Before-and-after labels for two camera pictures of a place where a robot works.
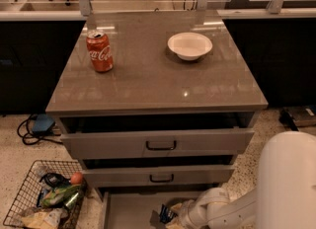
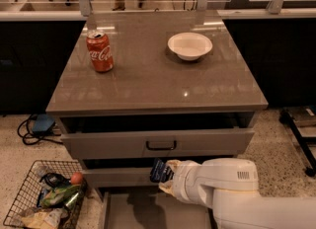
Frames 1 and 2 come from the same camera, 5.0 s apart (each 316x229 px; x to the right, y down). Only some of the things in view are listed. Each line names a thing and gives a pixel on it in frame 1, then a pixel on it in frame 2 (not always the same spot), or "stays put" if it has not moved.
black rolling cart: (292, 117) stays put
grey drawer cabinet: (158, 106) stays put
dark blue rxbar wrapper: (166, 215) to (159, 172)
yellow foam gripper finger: (182, 208) to (174, 164)
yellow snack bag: (48, 219) stays put
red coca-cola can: (100, 50) stays put
